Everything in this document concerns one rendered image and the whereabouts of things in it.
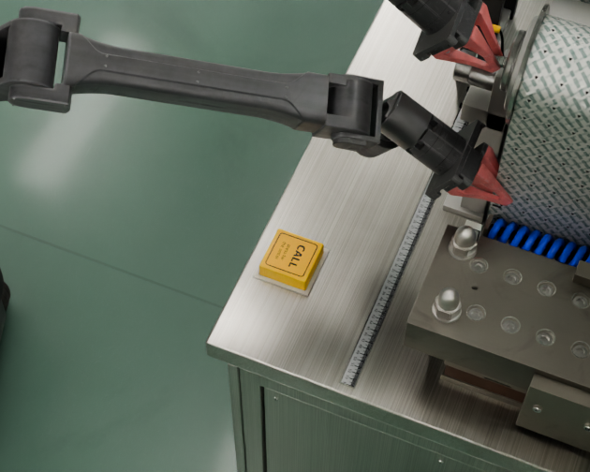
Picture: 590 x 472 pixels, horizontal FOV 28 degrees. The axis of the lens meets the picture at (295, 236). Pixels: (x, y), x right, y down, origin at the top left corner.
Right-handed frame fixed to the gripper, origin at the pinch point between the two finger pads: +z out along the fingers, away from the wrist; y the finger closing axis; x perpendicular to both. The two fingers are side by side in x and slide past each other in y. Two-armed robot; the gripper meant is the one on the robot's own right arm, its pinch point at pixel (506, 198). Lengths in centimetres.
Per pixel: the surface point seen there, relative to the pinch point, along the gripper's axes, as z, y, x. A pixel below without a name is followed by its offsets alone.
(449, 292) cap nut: -2.0, 16.6, -0.6
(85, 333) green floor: -17, -8, -134
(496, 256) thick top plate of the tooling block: 3.2, 6.3, -2.7
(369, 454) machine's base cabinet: 10.7, 25.6, -32.3
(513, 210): 2.1, 0.3, -0.7
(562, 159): -0.9, 0.3, 12.2
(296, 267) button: -13.5, 11.6, -24.7
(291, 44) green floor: -10, -106, -129
